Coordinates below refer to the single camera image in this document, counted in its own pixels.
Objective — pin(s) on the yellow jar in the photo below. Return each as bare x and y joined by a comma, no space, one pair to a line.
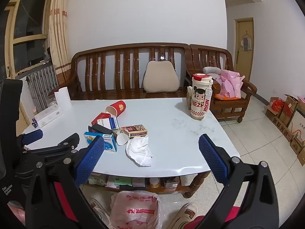
154,183

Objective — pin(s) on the white cartoon tumbler red lid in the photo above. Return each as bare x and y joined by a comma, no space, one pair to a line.
200,100

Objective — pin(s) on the black box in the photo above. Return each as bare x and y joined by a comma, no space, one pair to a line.
101,129

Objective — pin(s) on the beige box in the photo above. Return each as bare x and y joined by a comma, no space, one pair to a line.
189,95

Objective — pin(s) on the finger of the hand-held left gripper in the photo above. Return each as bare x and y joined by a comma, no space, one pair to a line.
59,145
33,136

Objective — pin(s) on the red cardboard box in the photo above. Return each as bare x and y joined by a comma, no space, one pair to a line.
100,118

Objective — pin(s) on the white paper towel roll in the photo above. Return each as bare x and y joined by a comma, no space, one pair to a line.
62,99

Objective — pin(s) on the beige curtain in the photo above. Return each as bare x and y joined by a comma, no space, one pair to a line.
59,28

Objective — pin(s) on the blue cartoon box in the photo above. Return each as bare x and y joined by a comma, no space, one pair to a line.
110,143

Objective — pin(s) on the red paper cup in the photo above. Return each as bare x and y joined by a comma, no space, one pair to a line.
118,107

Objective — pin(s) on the beige slipper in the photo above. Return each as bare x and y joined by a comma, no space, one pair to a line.
187,216
99,210

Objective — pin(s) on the grey small box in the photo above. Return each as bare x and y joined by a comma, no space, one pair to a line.
138,182

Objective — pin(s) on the grey radiator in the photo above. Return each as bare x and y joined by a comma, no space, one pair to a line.
43,85

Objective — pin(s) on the brown small box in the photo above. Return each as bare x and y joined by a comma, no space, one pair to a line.
171,183

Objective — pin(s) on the long wooden sofa bench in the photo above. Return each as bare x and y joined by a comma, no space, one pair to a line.
124,52

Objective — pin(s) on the white tissue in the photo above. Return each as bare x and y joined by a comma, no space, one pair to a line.
139,151

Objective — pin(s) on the person's red pants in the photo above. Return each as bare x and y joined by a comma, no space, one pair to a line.
64,200

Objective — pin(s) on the white blue medicine box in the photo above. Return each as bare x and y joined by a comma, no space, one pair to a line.
110,124

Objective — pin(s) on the window with yellow frame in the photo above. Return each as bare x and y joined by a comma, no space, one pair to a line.
28,28

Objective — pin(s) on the white green packet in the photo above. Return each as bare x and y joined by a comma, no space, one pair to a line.
97,180

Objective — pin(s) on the grey pillow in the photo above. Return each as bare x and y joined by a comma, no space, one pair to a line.
212,71

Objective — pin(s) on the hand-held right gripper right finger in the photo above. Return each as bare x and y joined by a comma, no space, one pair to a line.
213,158

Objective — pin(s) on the long white box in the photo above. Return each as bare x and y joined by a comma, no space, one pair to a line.
48,115

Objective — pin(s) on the wooden armchair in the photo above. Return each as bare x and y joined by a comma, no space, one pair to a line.
236,105

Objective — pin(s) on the white red print plastic bag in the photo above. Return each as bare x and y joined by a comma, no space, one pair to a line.
135,210

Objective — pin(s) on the small dark blue box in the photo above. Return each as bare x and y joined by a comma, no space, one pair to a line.
34,122

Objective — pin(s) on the pink plastic bag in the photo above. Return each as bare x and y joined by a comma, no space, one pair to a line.
230,83

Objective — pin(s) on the beige back cushion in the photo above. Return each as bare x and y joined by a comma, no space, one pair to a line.
161,77

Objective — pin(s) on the yellow wooden door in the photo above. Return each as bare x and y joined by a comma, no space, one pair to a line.
244,59

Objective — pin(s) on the brown box with white flap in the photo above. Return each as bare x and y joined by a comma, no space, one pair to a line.
135,130

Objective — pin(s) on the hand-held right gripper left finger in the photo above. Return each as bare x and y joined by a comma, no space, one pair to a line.
90,158

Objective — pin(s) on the clear glass container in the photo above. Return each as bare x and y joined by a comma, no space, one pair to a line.
50,101

